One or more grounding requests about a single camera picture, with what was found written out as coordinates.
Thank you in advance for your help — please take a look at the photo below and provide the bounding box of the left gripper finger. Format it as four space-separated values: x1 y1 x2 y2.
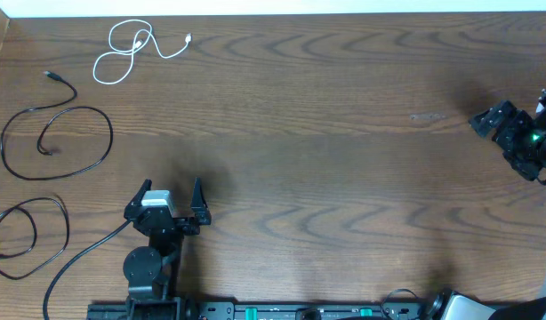
190 177 208 218
125 179 152 213

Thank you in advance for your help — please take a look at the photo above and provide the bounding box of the black usb cable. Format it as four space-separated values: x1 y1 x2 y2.
0 69 115 182
0 196 71 281

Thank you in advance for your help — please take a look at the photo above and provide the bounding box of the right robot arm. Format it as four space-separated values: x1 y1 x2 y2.
420 90 546 320

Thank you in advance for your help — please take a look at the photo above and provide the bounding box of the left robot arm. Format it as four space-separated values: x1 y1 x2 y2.
123 178 212 319

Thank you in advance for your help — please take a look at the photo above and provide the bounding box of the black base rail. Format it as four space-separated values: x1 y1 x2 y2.
85 301 424 320

